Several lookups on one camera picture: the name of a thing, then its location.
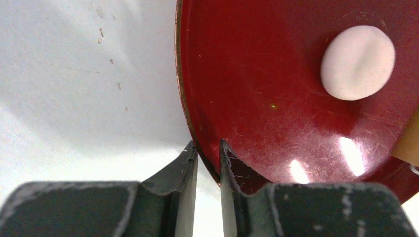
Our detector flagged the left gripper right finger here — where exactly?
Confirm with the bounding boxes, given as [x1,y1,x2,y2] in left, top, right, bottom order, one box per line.
[220,140,417,237]

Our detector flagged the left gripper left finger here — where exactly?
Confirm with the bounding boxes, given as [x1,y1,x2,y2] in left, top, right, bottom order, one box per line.
[0,142,198,237]

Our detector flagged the round red plate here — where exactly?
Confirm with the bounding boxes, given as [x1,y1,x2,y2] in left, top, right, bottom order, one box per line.
[175,0,419,202]

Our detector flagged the white dough ball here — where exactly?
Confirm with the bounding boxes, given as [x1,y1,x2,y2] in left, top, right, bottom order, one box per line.
[320,25,396,101]

